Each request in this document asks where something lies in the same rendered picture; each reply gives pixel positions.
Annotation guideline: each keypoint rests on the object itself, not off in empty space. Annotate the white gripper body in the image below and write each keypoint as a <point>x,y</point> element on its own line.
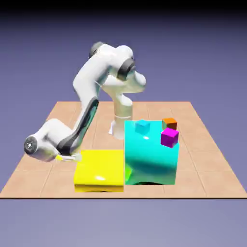
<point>71,157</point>

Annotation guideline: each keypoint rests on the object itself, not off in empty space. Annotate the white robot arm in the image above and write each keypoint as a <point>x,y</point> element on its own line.
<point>90,77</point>

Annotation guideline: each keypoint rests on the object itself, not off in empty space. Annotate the small cyan cube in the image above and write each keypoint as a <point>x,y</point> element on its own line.
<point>142,126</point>

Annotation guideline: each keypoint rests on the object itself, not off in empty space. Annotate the small magenta cube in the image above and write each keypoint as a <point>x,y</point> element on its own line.
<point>169,137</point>

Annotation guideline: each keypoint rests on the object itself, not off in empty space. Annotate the small orange cube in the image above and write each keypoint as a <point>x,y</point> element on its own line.
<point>170,123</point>

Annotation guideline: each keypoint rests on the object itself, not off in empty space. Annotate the large yellow box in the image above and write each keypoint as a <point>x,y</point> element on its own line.
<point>100,166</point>

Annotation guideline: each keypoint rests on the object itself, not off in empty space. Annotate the large cyan box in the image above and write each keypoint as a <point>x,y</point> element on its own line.
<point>148,160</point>

